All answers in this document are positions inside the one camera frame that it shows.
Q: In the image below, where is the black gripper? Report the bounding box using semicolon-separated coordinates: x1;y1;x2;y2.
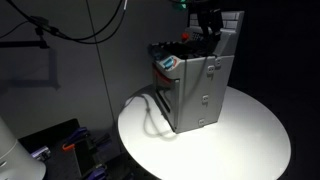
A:
188;0;224;52

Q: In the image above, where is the black stove control display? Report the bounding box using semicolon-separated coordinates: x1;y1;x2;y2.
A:
189;31;203;42

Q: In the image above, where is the black stove burner grate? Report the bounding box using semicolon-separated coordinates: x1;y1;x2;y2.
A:
152;41;214;62

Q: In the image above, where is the teal glowing wrist light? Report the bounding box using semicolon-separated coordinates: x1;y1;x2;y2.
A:
173;0;188;11

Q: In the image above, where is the purple spring clamp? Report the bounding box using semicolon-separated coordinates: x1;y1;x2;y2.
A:
85;165;108;180
69;127;90;142

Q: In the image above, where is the black base board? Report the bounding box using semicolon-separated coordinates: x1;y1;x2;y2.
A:
18;118;116;180

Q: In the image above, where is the small clamp with white label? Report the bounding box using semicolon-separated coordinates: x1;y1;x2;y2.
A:
30;145;52;162

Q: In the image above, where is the red oven door handle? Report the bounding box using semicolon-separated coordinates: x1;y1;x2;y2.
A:
155;69;173;85

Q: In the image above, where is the black cable with white end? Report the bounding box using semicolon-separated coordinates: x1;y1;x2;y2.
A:
49;0;129;43

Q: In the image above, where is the thick black cable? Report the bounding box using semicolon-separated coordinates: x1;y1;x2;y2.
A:
0;0;125;45

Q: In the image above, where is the orange handled clamp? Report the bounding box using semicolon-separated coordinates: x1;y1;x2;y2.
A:
61;142;76;152

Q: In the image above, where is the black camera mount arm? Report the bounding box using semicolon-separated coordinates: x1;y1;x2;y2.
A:
0;14;51;50

